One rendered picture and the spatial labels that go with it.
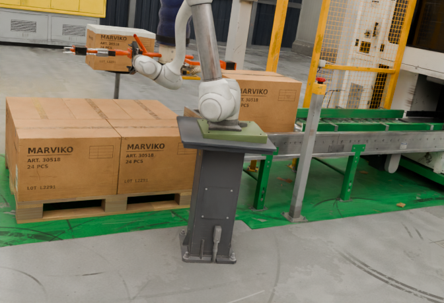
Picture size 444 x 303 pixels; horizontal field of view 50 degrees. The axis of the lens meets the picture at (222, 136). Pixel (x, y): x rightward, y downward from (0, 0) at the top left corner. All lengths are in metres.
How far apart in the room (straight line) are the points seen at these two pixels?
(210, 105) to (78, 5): 8.25
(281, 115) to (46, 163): 1.66
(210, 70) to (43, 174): 1.25
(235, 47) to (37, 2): 6.34
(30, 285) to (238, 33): 2.91
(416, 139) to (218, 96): 2.46
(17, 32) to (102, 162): 7.45
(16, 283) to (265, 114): 1.94
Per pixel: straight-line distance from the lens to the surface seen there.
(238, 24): 4.51
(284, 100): 3.50
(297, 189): 3.44
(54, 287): 2.57
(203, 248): 2.81
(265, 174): 3.45
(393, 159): 4.36
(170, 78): 2.70
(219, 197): 2.66
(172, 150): 3.19
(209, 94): 2.32
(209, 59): 2.36
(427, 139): 4.51
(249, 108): 3.35
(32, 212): 3.12
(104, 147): 3.04
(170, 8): 3.13
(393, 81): 5.11
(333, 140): 3.73
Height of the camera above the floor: 1.46
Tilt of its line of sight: 16 degrees down
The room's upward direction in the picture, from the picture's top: 8 degrees clockwise
